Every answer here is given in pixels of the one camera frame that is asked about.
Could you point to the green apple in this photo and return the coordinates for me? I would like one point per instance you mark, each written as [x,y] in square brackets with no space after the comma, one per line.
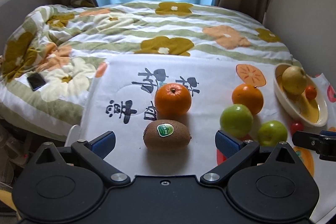
[271,133]
[237,120]

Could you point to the floral striped duvet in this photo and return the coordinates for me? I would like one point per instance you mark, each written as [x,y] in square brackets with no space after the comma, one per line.
[66,45]

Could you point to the large orange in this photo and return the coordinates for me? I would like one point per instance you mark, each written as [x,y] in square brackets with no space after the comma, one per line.
[249,96]

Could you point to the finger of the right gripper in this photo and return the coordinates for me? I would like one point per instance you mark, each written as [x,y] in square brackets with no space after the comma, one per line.
[323,143]

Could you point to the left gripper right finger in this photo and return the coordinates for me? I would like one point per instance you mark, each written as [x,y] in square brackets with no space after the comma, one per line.
[239,155]

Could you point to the small mandarin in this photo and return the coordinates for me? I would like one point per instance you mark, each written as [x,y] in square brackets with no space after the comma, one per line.
[311,92]

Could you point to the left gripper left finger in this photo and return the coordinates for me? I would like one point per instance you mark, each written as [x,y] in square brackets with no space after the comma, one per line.
[91,155]

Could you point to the white fruit print cloth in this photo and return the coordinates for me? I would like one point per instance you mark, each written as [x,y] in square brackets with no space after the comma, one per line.
[121,99]

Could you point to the yellow pear apple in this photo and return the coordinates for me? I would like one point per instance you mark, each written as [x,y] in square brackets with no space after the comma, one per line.
[294,80]

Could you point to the yellow floral pillow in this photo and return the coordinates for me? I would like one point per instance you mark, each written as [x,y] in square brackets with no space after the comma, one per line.
[81,3]

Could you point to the medium orange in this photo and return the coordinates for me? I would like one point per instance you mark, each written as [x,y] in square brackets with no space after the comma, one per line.
[172,100]

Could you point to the cherry tomato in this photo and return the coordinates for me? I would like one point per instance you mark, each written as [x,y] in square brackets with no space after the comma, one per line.
[296,126]

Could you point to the black phone on duvet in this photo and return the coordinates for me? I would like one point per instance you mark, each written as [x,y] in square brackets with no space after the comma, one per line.
[36,81]

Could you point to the brown kiwi with sticker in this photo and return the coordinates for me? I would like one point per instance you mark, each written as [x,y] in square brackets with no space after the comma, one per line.
[166,136]

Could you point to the cream yellow duck bowl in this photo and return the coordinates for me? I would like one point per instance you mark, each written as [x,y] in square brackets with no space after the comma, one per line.
[312,113]

